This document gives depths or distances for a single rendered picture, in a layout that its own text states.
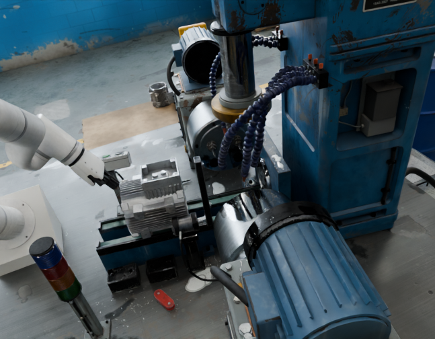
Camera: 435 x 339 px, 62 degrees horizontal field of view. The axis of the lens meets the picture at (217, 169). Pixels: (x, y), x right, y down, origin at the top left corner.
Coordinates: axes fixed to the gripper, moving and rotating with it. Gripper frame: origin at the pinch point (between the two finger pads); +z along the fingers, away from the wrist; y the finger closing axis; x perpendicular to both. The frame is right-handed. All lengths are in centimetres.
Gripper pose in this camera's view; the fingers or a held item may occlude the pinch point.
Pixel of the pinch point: (112, 182)
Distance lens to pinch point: 129.6
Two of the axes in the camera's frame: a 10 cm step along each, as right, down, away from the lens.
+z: 6.0, 5.7, 5.6
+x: 7.8, -5.8, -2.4
